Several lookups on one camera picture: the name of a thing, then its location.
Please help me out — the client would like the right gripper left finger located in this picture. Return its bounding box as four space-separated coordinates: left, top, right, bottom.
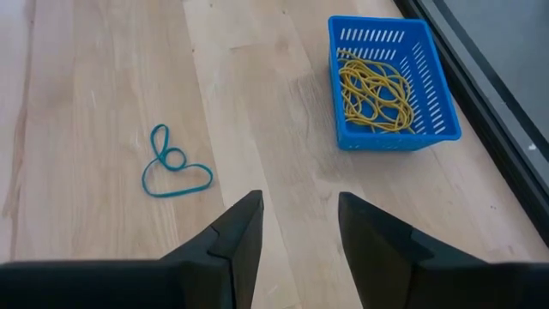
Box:
0 190 265 309

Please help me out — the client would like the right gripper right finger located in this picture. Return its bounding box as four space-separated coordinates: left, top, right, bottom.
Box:
337 191 549 309

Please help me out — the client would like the teal rubber band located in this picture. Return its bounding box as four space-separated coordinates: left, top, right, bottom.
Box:
141 123 214 199

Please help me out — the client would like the blue plastic basket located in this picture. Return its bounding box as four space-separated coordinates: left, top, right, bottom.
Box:
328 15 463 153

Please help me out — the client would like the black metal table frame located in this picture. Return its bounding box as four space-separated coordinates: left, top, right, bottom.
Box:
392 0 549 248

